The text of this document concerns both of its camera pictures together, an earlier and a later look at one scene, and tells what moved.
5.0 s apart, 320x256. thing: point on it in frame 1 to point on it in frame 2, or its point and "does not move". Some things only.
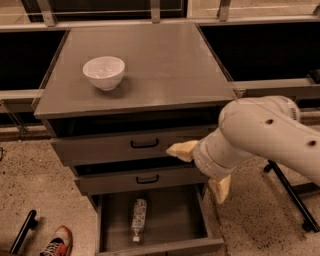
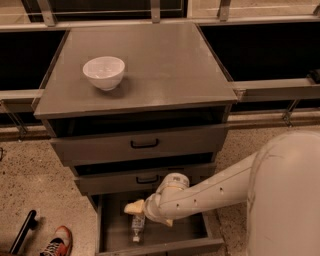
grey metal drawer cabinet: (115, 98) does not move
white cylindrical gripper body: (204, 160) to (149, 207)
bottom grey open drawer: (175, 221) does not move
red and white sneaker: (61, 245) does not move
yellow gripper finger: (184, 151) to (135, 207)
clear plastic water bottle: (138, 217) does not move
